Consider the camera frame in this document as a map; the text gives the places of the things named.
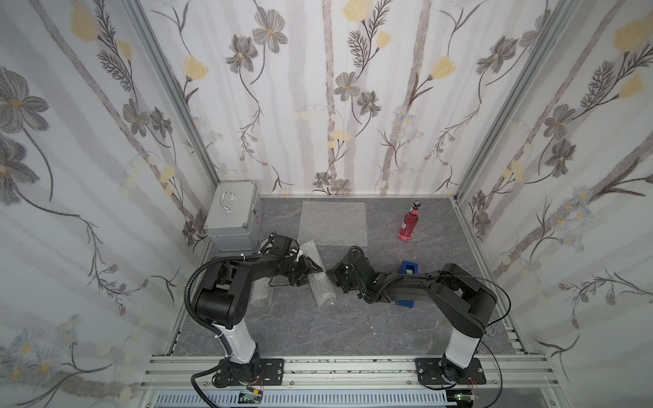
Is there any single bubble wrap sheet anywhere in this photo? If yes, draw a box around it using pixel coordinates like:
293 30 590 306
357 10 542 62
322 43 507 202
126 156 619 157
249 277 273 309

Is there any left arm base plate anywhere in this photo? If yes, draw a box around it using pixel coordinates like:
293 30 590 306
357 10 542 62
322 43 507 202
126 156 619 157
212 358 285 388

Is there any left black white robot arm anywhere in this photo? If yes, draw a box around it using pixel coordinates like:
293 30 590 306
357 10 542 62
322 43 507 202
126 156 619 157
184 233 323 388

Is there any blue tape dispenser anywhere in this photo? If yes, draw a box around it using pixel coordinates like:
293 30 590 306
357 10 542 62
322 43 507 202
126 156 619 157
396 261 418 309

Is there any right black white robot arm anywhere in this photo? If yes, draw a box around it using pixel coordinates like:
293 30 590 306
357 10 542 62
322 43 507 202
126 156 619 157
326 246 498 384

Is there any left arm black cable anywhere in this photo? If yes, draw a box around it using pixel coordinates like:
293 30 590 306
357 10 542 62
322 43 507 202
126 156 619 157
182 252 256 408

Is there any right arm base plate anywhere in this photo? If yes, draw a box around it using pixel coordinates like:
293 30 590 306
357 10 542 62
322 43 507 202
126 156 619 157
414 358 487 386

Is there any bubble wrap sheet stack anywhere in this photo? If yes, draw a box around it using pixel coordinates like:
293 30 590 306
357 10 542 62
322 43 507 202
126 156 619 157
299 201 368 247

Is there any grey metal case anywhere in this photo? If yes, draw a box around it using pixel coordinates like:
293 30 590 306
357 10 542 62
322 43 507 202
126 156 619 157
204 181 263 252

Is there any pink red bottle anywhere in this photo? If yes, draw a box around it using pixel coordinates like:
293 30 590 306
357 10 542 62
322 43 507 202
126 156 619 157
398 201 421 241

